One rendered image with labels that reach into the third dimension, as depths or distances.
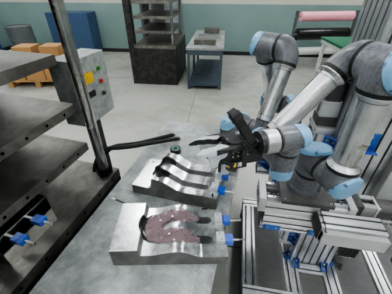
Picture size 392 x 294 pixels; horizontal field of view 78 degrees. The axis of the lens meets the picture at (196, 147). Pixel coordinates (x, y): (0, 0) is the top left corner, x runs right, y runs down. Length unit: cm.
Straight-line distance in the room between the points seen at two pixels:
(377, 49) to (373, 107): 16
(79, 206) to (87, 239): 25
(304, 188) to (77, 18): 753
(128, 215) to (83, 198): 42
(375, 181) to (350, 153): 55
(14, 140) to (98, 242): 58
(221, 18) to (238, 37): 70
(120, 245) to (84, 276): 20
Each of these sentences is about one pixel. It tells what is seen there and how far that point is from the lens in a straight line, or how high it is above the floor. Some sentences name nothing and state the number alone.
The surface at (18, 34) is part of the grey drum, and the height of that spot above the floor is 73.
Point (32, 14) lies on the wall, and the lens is 942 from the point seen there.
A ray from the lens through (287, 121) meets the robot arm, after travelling 88.
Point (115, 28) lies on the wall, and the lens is 822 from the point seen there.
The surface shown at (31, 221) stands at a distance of 141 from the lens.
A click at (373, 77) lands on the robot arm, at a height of 161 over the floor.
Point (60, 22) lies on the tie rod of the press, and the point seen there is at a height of 168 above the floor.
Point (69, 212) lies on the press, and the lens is 153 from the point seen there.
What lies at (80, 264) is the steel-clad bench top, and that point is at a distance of 128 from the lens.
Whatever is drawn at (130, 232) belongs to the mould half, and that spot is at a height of 91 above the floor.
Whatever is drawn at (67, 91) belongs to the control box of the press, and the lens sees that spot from 161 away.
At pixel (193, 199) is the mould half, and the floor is 85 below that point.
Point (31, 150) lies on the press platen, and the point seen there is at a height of 104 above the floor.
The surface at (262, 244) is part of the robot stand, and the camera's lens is 200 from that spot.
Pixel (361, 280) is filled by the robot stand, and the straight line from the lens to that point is 211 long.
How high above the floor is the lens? 183
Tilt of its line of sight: 35 degrees down
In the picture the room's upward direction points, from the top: straight up
